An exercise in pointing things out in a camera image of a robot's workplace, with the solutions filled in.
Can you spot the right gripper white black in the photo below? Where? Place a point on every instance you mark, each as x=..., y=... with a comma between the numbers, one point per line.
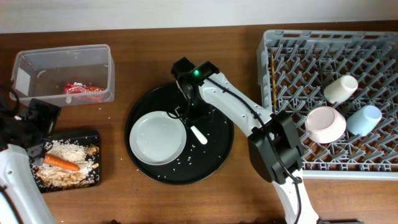
x=190, y=114

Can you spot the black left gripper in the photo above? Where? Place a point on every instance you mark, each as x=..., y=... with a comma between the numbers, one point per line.
x=48, y=119

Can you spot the orange carrot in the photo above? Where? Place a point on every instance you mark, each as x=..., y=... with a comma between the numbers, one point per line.
x=58, y=162

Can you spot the white tissue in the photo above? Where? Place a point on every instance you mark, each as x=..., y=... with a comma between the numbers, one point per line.
x=68, y=98

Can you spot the red snack wrapper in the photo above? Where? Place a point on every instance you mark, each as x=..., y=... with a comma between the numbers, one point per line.
x=90, y=93

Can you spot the white plastic fork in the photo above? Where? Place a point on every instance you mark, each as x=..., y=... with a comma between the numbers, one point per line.
x=199, y=135

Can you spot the brown mushroom piece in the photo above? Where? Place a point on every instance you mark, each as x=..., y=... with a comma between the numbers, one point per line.
x=91, y=150

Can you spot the wooden chopstick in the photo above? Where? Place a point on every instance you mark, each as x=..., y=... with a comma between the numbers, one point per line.
x=273, y=80

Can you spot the pink small bowl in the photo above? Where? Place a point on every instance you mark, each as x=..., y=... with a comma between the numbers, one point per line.
x=325, y=125

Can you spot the white cup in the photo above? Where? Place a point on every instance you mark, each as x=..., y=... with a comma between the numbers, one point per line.
x=341, y=89

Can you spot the light blue cup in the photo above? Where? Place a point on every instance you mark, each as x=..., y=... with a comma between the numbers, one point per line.
x=364, y=120

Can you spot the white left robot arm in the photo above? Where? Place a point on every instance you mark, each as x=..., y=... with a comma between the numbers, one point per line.
x=21, y=195

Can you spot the black rectangular waste tray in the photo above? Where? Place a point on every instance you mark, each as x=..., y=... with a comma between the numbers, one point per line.
x=85, y=137

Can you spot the grey dishwasher rack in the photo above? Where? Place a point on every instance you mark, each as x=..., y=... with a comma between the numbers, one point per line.
x=306, y=62

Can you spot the pile of rice scraps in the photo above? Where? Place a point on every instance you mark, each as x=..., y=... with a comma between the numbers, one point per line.
x=51, y=178

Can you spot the grey round plate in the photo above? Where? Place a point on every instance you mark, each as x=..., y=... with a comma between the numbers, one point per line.
x=157, y=139

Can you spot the clear plastic bin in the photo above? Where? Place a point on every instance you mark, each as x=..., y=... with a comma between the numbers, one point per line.
x=43, y=73

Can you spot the round black serving tray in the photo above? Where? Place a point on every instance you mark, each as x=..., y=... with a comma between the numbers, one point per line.
x=196, y=161

